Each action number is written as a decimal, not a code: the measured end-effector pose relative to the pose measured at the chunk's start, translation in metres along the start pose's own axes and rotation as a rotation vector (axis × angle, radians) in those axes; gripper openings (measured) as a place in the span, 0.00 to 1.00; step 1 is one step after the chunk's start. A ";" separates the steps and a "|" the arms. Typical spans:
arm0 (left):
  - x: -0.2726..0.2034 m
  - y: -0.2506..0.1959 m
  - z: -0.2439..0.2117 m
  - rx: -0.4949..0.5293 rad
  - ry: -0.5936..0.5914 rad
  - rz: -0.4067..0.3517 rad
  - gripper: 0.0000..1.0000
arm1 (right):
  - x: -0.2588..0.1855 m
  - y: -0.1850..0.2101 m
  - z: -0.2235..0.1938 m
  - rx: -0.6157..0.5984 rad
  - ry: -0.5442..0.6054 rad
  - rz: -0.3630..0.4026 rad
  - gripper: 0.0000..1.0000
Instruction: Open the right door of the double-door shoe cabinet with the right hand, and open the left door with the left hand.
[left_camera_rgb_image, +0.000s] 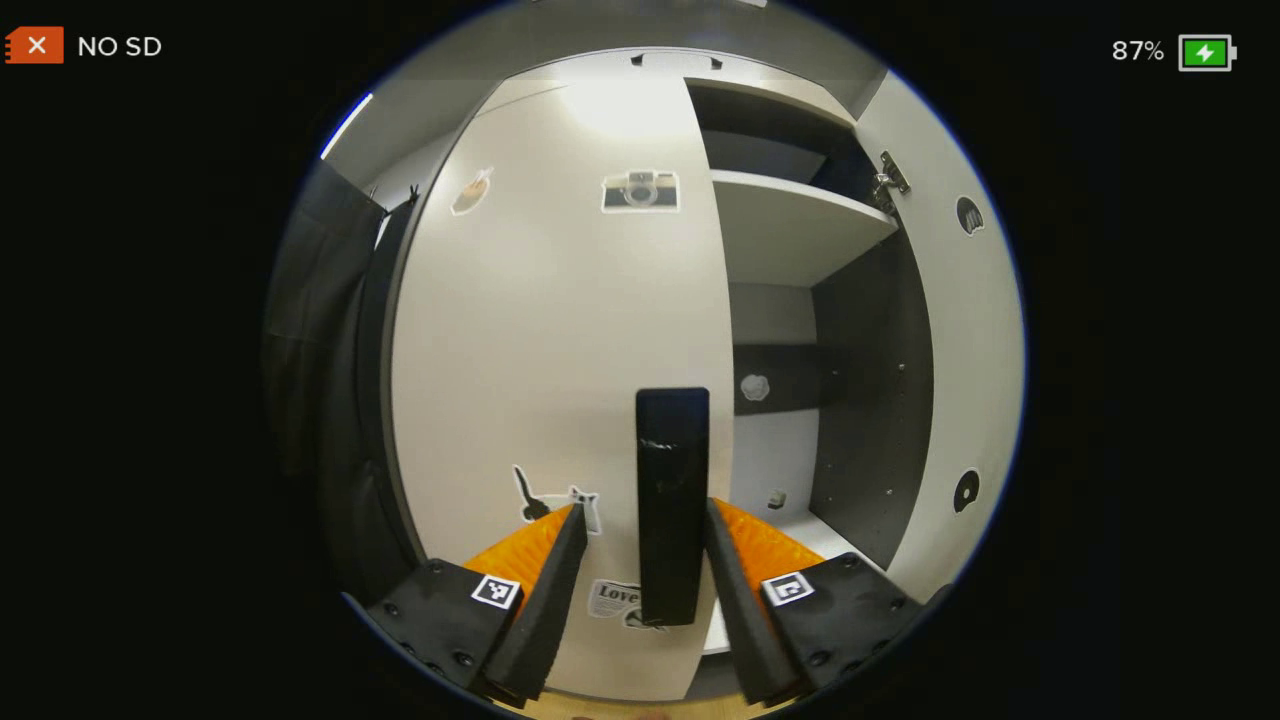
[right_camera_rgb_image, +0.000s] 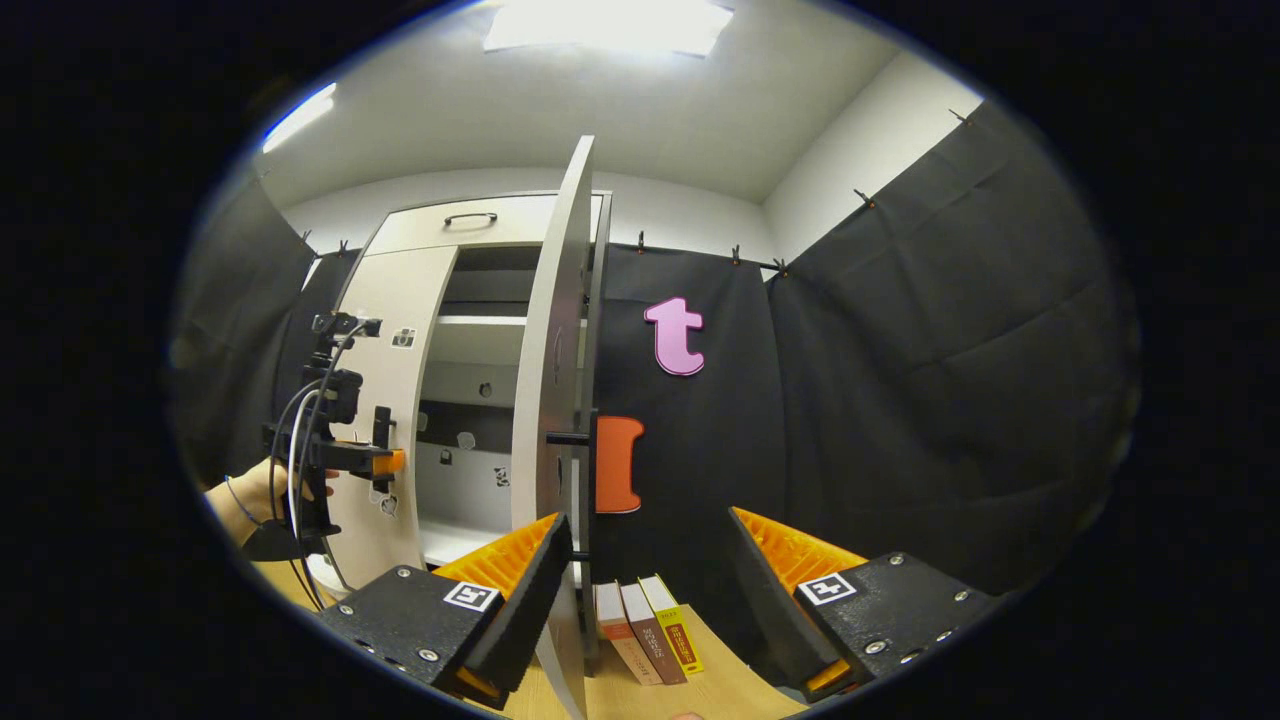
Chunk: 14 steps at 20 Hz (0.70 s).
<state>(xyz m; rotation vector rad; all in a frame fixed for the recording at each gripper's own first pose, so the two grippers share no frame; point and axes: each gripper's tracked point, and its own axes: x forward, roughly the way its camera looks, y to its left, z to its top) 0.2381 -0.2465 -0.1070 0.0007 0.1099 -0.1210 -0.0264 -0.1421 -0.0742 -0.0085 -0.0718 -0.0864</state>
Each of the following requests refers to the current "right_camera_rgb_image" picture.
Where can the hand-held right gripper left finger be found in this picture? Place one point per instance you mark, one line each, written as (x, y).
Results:
(535, 590)

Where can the white cabinet shelf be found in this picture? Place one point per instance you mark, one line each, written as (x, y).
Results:
(480, 320)
(460, 540)

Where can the beige cabinet door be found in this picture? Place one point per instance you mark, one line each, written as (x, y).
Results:
(545, 350)
(400, 290)

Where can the rectangular ceiling light panel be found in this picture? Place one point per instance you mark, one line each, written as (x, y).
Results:
(610, 25)

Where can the black backdrop cloth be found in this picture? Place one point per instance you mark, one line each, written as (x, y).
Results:
(900, 400)

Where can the orange and white book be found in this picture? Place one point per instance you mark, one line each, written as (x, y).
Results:
(622, 640)

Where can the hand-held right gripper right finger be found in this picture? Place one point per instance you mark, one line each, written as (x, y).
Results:
(770, 600)

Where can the yellow book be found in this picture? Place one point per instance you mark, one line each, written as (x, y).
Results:
(678, 625)

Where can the white round object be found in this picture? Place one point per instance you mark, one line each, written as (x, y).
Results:
(325, 578)

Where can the beige double-door shoe cabinet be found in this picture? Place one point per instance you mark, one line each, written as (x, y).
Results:
(470, 350)

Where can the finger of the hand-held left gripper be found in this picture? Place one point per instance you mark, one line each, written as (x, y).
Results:
(365, 460)

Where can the long ceiling light strip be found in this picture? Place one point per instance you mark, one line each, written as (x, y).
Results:
(298, 118)

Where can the thin wrist band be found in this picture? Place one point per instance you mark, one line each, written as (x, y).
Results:
(240, 505)

